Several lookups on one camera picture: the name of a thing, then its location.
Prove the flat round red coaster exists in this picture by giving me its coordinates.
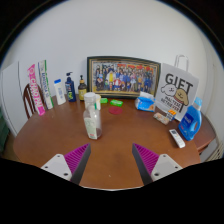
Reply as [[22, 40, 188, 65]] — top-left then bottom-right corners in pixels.
[[108, 106, 124, 116]]

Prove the tall pink and white box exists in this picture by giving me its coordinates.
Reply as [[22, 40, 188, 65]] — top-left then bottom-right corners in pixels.
[[26, 63, 46, 117]]

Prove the white radiator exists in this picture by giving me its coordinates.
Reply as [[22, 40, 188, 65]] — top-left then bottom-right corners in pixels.
[[206, 139, 224, 163]]

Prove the dark blue pump bottle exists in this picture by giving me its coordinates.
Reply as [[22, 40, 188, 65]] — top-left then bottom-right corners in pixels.
[[64, 71, 77, 103]]

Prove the blue tissue pack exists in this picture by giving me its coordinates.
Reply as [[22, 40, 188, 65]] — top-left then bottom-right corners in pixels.
[[134, 91, 157, 113]]

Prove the clear plastic drink bottle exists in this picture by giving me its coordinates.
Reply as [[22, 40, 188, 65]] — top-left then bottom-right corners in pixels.
[[82, 92, 103, 141]]

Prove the white printed paper gift bag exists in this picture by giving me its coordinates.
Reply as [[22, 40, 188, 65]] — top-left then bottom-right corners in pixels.
[[155, 54, 200, 122]]

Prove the colourful puzzle cube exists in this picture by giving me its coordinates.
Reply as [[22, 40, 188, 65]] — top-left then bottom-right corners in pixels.
[[165, 109, 177, 122]]

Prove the brown pump bottle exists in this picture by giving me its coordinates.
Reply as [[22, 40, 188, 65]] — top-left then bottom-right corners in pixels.
[[77, 74, 88, 101]]

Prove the white tube with blue cap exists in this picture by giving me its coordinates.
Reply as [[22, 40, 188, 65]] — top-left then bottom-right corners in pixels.
[[53, 78, 67, 106]]

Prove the small patterned snack packet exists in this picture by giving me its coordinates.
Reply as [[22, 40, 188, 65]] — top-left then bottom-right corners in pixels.
[[153, 112, 170, 126]]

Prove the white remote control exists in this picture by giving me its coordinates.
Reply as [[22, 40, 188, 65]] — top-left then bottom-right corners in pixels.
[[168, 128, 186, 149]]

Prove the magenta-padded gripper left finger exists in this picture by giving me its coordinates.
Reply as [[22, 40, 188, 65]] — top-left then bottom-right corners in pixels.
[[40, 143, 92, 186]]

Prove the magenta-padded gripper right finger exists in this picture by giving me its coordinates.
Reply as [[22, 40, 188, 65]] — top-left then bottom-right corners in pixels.
[[131, 143, 184, 186]]

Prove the blue detergent bottle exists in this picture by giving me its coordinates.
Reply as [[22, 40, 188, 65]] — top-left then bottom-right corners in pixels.
[[178, 96, 203, 142]]

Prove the white cup with yellow rim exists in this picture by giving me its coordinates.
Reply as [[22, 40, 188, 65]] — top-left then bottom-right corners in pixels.
[[94, 93, 102, 111]]

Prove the framed group picture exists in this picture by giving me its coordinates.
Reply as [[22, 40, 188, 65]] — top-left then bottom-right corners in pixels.
[[86, 55, 162, 100]]

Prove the tall green and white box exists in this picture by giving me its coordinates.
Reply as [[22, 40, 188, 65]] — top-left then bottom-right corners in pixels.
[[37, 59, 55, 110]]

